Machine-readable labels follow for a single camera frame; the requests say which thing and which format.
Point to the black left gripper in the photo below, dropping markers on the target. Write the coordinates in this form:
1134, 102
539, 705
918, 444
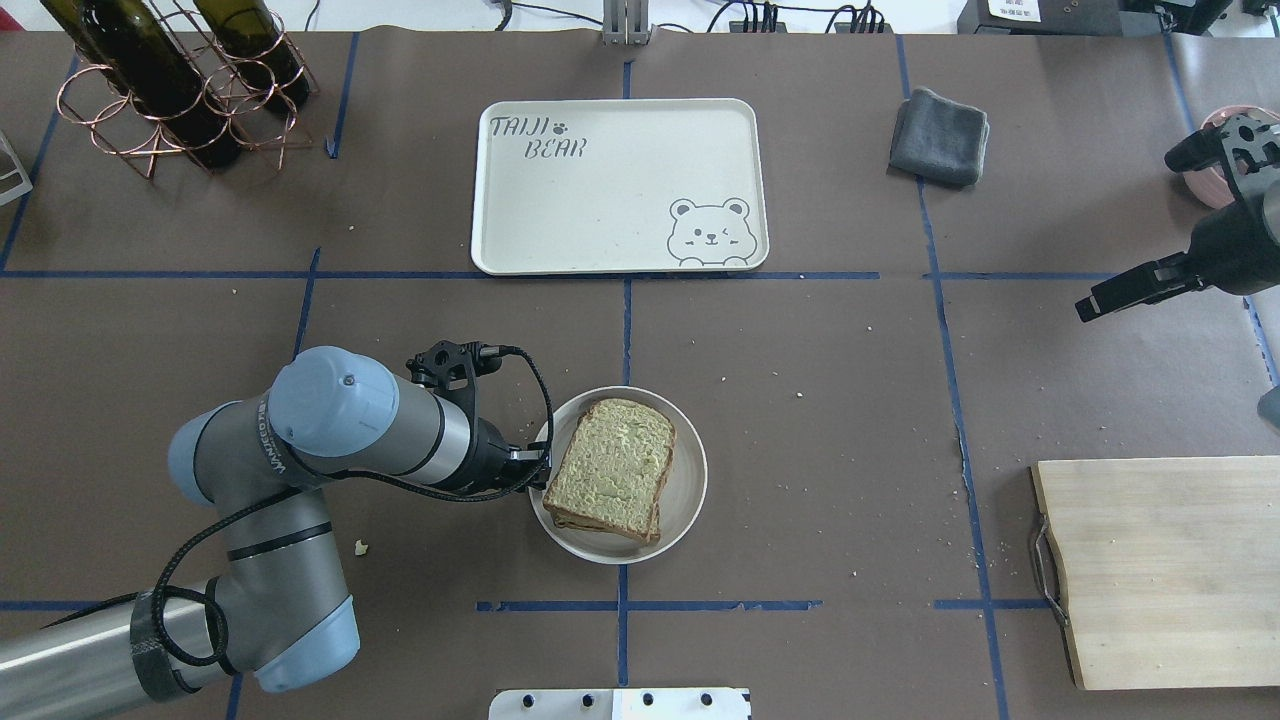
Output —
489, 456

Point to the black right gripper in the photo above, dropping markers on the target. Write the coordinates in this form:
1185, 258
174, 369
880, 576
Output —
1236, 252

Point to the bread slice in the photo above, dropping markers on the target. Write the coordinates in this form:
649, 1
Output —
618, 460
641, 527

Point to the white round plate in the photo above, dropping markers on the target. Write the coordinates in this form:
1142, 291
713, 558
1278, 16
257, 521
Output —
679, 503

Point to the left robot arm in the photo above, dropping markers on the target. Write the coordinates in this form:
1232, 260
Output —
261, 591

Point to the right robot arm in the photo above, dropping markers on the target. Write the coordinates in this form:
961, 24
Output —
1234, 248

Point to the cream bear serving tray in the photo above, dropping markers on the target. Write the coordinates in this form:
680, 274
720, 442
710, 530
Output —
607, 186

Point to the pink bowl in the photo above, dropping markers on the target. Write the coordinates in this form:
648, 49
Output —
1209, 185

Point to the grey folded cloth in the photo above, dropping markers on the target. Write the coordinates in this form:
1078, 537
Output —
939, 139

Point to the wooden cutting board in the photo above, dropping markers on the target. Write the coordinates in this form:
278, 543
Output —
1166, 569

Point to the dark green wine bottle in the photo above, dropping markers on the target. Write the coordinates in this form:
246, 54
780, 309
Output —
134, 52

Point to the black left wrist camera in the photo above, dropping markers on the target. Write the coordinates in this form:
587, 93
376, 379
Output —
451, 367

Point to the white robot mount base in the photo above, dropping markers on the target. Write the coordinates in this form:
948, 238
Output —
623, 703

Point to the copper wire bottle rack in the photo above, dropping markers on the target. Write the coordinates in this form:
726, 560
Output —
87, 100

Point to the aluminium frame post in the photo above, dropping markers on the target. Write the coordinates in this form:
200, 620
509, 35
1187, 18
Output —
626, 23

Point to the white wire cup rack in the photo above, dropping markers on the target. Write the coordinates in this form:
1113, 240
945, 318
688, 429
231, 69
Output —
15, 181

